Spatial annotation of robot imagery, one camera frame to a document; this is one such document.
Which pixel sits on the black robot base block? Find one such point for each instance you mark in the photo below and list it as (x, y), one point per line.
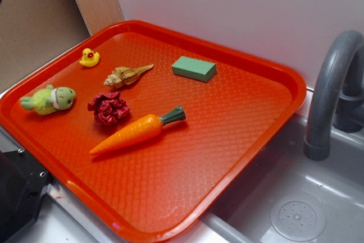
(24, 183)

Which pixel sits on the yellow rubber duck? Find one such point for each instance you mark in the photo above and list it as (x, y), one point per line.
(89, 58)

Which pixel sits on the orange plastic toy carrot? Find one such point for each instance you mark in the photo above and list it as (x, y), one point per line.
(138, 131)

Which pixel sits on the green rectangular block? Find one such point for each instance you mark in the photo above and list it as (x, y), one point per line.
(194, 68)

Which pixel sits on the red plastic tray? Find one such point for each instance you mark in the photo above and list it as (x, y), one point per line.
(153, 191)

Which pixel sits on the tan spiral seashell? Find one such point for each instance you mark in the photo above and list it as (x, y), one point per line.
(122, 76)

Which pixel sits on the red toy lettuce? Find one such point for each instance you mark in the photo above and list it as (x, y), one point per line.
(108, 108)

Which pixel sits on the green plush frog toy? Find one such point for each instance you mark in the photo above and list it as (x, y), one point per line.
(49, 100)

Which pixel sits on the grey plastic toy sink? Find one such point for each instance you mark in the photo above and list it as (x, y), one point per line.
(282, 196)

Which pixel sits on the grey toy faucet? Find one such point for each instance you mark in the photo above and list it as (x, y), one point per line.
(337, 100)

